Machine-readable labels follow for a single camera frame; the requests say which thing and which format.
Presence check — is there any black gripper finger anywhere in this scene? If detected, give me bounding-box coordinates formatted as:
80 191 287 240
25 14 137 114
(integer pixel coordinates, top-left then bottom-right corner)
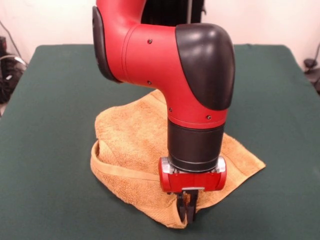
186 190 200 224
176 191 188 223

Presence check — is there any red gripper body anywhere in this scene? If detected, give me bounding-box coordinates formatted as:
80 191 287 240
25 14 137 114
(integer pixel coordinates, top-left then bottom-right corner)
158 156 228 194

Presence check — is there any yellow-orange terry towel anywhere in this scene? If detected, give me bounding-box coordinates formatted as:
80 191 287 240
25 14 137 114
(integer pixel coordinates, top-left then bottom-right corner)
90 89 267 230

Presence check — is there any dark green tablecloth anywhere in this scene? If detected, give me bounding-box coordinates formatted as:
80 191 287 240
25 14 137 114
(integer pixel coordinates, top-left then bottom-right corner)
0 44 320 240

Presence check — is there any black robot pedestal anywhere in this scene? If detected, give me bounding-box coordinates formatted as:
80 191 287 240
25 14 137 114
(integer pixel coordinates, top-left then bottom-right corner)
141 0 207 27

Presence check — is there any black equipment with cables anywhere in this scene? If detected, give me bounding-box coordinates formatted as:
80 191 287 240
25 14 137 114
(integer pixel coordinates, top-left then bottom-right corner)
0 36 28 104

